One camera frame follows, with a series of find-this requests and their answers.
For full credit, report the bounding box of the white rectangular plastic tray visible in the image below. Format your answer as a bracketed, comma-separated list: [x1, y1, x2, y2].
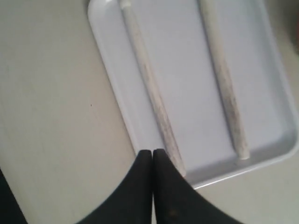
[88, 0, 299, 189]

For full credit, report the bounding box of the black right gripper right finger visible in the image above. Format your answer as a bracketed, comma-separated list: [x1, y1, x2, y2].
[153, 149, 241, 224]

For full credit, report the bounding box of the pale wooden drumstick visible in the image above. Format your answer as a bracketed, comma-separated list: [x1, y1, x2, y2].
[119, 0, 186, 176]
[199, 0, 250, 160]

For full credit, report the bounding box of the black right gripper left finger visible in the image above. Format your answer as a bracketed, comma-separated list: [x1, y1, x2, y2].
[79, 150, 152, 224]

